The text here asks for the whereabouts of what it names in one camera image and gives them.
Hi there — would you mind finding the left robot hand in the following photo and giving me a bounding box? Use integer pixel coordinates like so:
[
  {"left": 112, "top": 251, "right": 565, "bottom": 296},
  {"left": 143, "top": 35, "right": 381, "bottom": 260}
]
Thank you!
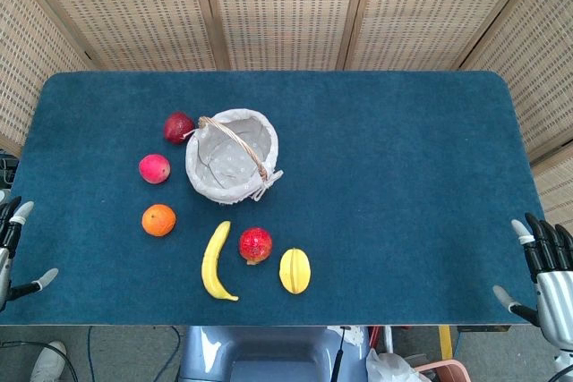
[{"left": 0, "top": 196, "right": 60, "bottom": 312}]

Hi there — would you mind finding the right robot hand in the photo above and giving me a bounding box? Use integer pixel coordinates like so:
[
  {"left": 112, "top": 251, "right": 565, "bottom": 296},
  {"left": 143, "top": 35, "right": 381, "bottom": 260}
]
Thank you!
[{"left": 492, "top": 212, "right": 573, "bottom": 351}]

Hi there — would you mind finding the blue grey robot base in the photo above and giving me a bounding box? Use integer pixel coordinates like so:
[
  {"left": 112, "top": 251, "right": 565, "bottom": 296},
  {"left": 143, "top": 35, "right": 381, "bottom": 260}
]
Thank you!
[{"left": 177, "top": 326, "right": 371, "bottom": 382}]

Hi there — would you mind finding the white cloth-lined wicker basket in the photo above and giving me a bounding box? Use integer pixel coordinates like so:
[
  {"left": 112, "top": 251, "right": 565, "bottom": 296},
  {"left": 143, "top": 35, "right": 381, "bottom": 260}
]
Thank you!
[{"left": 184, "top": 107, "right": 285, "bottom": 206}]

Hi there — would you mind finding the white shoe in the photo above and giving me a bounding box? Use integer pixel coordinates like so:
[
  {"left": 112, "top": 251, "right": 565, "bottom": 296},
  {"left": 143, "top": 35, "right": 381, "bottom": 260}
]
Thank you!
[{"left": 29, "top": 340, "right": 68, "bottom": 382}]

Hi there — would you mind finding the pink plastic bin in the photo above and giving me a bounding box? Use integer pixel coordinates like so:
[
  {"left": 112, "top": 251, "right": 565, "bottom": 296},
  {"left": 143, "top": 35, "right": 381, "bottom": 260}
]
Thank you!
[{"left": 414, "top": 358, "right": 472, "bottom": 382}]

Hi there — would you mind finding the orange fruit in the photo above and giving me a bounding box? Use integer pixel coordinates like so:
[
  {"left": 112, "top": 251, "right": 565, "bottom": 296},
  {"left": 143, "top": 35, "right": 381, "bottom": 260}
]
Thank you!
[{"left": 141, "top": 203, "right": 177, "bottom": 238}]

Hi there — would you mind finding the pink red peach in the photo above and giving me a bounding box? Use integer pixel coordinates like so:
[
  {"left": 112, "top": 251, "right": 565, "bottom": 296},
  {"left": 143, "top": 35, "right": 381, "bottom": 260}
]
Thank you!
[{"left": 138, "top": 153, "right": 172, "bottom": 185}]

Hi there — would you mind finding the white plastic bag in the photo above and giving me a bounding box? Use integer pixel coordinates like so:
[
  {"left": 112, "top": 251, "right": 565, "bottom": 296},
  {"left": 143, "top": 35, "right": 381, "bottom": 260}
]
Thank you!
[{"left": 365, "top": 348, "right": 432, "bottom": 382}]

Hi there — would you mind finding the dark red apple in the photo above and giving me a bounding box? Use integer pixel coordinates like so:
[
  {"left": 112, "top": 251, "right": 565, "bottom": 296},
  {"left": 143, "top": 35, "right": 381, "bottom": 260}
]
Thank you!
[{"left": 162, "top": 111, "right": 196, "bottom": 146}]

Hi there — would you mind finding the yellow banana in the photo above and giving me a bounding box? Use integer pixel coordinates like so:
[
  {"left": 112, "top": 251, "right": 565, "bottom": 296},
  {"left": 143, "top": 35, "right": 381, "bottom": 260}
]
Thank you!
[{"left": 201, "top": 220, "right": 240, "bottom": 301}]

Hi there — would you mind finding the blue carpet table mat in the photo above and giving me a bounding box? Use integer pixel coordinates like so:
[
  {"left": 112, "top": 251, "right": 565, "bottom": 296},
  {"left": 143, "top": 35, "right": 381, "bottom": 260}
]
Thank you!
[{"left": 0, "top": 70, "right": 548, "bottom": 327}]

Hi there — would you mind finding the black antenna rod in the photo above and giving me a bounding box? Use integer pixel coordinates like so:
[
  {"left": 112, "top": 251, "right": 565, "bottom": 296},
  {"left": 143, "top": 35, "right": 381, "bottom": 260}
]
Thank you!
[{"left": 331, "top": 327, "right": 348, "bottom": 382}]

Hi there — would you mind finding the red pomegranate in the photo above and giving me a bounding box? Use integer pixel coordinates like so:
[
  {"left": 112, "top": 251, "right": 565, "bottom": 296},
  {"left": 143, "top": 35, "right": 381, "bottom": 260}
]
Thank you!
[{"left": 238, "top": 226, "right": 274, "bottom": 266}]

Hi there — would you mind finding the yellow starfruit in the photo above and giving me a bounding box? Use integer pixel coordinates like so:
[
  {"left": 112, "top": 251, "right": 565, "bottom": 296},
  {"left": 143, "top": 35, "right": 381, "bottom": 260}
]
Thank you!
[{"left": 278, "top": 247, "right": 312, "bottom": 295}]

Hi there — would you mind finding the woven bamboo folding screen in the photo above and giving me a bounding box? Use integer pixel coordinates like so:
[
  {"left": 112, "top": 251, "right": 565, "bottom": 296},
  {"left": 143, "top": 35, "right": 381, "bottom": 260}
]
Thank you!
[{"left": 0, "top": 0, "right": 573, "bottom": 222}]

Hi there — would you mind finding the black cable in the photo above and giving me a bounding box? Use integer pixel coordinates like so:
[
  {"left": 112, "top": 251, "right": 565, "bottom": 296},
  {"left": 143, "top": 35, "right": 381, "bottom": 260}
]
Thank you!
[{"left": 0, "top": 340, "right": 80, "bottom": 382}]

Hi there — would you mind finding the yellow post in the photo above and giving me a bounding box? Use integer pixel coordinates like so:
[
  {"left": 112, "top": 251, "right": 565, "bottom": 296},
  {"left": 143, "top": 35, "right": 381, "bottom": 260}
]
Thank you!
[{"left": 438, "top": 326, "right": 453, "bottom": 361}]

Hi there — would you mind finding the blue cable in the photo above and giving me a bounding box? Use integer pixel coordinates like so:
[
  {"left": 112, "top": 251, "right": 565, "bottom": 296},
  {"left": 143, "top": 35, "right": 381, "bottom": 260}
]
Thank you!
[{"left": 87, "top": 326, "right": 184, "bottom": 382}]

